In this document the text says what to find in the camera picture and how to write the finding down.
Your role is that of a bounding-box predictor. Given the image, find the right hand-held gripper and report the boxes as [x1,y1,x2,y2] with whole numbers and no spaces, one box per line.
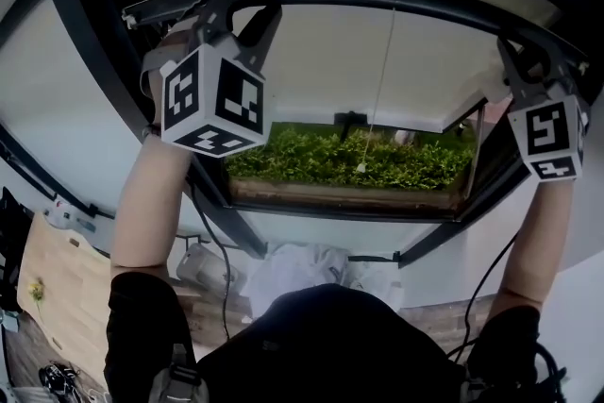
[495,36,591,181]

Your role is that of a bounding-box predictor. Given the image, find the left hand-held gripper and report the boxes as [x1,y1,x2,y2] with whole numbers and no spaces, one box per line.
[159,0,283,160]

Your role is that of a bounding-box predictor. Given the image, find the person's right forearm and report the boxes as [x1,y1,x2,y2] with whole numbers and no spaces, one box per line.
[495,176,575,312]

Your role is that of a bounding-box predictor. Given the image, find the person's left forearm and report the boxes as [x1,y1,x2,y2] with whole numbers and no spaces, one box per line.
[110,126,194,279]

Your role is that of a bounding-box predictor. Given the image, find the person's left hand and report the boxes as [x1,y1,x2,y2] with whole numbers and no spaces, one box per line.
[148,66,164,128]

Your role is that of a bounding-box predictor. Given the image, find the short black bar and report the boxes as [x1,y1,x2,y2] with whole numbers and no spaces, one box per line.
[347,251,402,264]

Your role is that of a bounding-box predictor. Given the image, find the black office chair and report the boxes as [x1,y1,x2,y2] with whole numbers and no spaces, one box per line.
[0,186,34,312]

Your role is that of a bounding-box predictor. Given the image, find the light wooden desk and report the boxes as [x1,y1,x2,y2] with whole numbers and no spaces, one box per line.
[16,210,114,388]

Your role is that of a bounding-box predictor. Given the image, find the black t-shirt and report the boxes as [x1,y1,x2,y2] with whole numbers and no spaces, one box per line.
[103,271,542,403]

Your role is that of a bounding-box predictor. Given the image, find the yellow flowers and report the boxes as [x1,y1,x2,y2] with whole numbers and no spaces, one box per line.
[26,277,47,320]

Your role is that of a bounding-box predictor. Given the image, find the black window frame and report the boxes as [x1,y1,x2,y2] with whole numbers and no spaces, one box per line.
[0,0,604,270]

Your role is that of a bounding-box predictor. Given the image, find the black window handle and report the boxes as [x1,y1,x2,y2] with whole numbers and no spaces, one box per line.
[332,109,369,143]

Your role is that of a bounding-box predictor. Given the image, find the white pull cord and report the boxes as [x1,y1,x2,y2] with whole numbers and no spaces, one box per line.
[356,7,397,175]

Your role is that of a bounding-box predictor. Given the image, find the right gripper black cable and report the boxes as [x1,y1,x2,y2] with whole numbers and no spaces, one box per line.
[445,230,520,360]

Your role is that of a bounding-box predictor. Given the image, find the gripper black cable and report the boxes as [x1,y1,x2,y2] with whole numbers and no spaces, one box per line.
[188,181,233,341]
[445,230,520,360]

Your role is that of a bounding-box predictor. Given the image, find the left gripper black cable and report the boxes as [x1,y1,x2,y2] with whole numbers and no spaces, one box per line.
[188,181,233,341]

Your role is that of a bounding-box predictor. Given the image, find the thick black cable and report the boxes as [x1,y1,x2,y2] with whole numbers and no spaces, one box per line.
[532,341,567,403]

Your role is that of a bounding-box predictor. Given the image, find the grey shoulder strap bag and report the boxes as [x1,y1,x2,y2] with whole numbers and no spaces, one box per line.
[148,342,210,403]

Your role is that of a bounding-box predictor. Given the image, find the black cable bundle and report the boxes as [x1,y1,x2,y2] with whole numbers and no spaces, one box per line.
[38,361,82,398]

